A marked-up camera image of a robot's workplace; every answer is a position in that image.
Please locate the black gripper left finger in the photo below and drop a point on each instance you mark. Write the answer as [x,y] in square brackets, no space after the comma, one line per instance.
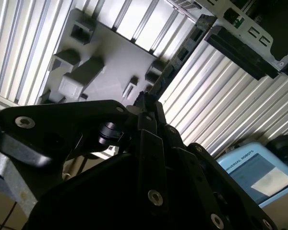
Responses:
[50,129]

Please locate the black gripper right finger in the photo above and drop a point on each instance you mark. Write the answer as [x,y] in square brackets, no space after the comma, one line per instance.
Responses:
[206,191]

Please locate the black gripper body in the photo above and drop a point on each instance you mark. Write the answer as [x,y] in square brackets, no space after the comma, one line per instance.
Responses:
[91,196]

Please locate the dark RAM stick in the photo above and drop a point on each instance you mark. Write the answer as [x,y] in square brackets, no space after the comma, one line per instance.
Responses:
[182,54]

